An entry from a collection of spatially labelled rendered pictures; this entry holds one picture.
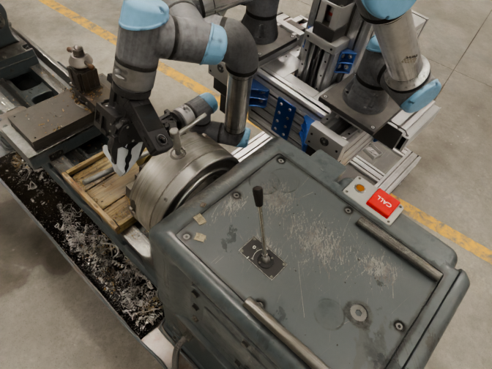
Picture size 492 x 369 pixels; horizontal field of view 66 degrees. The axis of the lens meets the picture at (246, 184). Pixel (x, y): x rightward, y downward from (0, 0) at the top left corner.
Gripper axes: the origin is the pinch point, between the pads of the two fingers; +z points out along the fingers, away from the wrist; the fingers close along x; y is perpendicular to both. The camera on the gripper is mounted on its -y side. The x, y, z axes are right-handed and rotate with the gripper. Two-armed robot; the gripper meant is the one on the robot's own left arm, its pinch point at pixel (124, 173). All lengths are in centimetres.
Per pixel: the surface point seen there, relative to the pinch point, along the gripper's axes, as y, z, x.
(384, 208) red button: -45, -9, -38
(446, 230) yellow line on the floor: -76, 67, -204
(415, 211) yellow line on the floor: -55, 67, -202
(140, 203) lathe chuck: 1.4, 14.3, -8.7
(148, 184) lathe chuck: 1.8, 8.7, -10.1
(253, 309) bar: -39.2, 3.2, 0.0
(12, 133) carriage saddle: 68, 37, -10
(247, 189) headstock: -18.9, -1.8, -20.2
